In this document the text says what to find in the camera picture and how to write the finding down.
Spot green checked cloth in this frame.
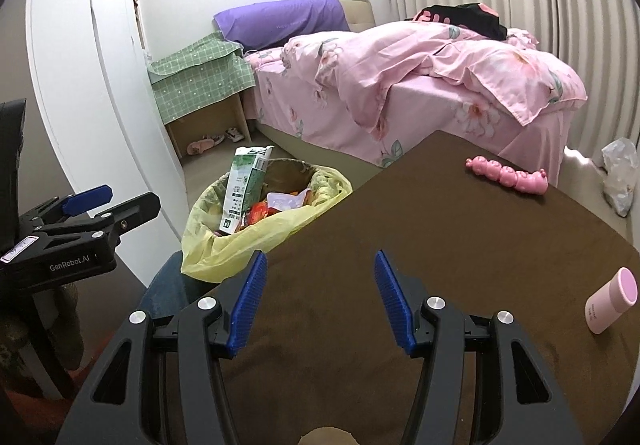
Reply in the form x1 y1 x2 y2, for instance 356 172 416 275
146 31 257 123

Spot pink floral bed sheet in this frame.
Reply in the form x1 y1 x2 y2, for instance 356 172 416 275
245 50 576 186

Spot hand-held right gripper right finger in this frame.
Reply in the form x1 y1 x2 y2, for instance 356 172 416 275
374 250 586 445

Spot pink cup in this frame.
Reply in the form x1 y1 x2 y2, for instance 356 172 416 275
585 267 638 336

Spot pink caterpillar toy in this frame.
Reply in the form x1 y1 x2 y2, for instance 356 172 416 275
465 156 549 198

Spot pink slippers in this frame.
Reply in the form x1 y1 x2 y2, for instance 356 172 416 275
186 137 221 156

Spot wooden nightstand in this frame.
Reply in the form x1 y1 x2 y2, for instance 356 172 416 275
165 92 251 158

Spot white door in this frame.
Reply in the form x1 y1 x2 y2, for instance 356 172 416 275
25 0 191 276

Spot red white wrapper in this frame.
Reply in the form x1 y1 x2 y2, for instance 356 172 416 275
237 202 281 231

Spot green white snack packet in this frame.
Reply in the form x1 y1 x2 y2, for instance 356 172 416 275
218 145 276 236

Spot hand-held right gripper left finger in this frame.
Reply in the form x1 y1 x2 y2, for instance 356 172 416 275
62 250 268 445

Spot beige headboard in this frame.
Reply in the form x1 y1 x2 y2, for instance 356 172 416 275
337 0 376 33

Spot person's leg in jeans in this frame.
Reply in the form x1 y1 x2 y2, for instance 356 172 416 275
137 250 201 321

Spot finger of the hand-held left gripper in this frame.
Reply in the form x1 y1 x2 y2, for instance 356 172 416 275
17 185 113 232
37 191 162 251

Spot purple pillow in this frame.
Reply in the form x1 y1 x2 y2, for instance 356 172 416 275
213 0 351 50

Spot white plastic bag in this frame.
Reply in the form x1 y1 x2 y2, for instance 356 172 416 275
600 137 638 218

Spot black garment with pink print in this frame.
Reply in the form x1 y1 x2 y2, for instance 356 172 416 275
411 2 508 40

